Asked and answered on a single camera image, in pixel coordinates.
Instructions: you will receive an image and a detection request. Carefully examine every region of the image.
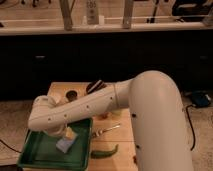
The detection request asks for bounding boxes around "green plastic tray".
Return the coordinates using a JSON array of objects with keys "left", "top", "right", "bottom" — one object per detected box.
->
[{"left": 17, "top": 118, "right": 93, "bottom": 171}]

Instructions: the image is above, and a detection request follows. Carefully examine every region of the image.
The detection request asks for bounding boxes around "black cable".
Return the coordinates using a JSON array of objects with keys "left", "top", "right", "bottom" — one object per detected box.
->
[{"left": 184, "top": 103, "right": 198, "bottom": 152}]

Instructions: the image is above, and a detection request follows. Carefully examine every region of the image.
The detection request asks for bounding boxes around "dark metal cup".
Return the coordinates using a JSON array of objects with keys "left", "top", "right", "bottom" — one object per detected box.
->
[{"left": 66, "top": 90, "right": 78, "bottom": 102}]

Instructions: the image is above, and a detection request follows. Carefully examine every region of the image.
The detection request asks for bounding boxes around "black object on floor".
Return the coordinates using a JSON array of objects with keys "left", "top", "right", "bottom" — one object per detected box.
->
[{"left": 191, "top": 92, "right": 211, "bottom": 108}]

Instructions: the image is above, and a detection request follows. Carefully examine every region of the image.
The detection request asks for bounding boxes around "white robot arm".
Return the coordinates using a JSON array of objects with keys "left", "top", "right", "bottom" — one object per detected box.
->
[{"left": 28, "top": 70, "right": 194, "bottom": 171}]

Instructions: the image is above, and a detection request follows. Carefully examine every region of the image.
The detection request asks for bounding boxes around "metal fork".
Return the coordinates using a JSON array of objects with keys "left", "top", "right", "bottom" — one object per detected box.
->
[{"left": 92, "top": 124, "right": 121, "bottom": 138}]

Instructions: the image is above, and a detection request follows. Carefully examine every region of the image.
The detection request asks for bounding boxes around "green chili pepper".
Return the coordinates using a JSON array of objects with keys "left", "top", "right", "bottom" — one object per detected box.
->
[{"left": 90, "top": 144, "right": 119, "bottom": 159}]

